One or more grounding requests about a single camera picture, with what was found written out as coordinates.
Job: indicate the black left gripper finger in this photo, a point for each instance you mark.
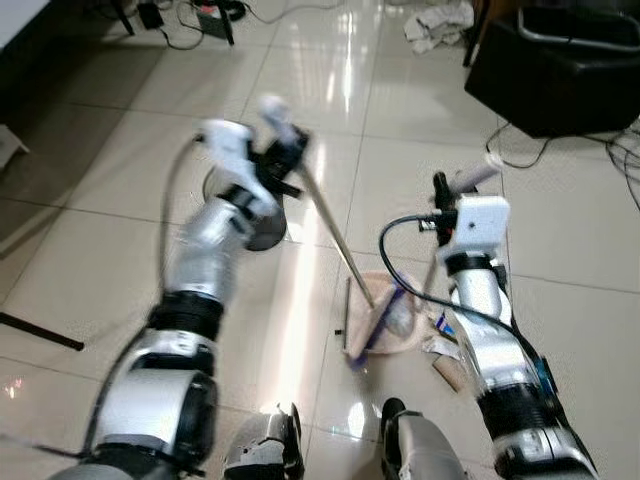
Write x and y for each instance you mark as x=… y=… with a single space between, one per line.
x=297 y=147

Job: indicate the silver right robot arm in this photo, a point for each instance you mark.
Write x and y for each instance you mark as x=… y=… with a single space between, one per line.
x=500 y=350

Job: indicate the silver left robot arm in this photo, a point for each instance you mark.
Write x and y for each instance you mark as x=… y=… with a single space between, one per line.
x=190 y=265

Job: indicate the black floor bar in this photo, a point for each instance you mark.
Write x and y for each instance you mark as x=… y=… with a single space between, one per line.
x=40 y=331

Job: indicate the black round waste bin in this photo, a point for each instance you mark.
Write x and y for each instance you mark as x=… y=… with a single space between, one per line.
x=262 y=232

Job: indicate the white paper scrap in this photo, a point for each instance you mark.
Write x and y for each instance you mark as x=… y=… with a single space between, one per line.
x=440 y=347

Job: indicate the brown cardboard scrap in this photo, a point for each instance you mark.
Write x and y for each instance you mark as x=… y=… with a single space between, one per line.
x=452 y=374

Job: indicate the black power strip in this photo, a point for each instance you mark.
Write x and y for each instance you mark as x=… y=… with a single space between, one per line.
x=215 y=20

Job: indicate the black square ottoman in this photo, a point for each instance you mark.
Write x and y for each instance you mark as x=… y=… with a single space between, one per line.
x=560 y=85

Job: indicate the crumpled white cloth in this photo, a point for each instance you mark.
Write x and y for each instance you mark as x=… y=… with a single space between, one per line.
x=438 y=28

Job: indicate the dark wooden furniture leg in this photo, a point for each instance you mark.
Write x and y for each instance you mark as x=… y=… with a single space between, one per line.
x=476 y=30

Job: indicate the black power adapter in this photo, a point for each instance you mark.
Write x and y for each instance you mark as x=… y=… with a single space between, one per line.
x=151 y=14

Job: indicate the robot right leg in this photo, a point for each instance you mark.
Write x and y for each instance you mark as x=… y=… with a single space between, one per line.
x=420 y=445

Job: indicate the robot leg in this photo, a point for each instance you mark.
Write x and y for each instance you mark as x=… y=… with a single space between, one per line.
x=420 y=445
x=262 y=445

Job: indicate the robot left leg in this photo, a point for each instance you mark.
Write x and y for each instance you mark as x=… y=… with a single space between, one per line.
x=262 y=445

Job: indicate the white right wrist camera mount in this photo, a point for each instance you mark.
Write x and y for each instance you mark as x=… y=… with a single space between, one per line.
x=480 y=222

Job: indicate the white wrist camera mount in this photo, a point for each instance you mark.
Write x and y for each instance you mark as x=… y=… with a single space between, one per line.
x=228 y=145
x=480 y=222

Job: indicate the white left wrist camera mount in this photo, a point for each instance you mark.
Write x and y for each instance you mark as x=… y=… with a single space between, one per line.
x=228 y=145

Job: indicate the grey metal tube frame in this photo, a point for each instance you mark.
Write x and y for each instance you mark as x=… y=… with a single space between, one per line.
x=575 y=42

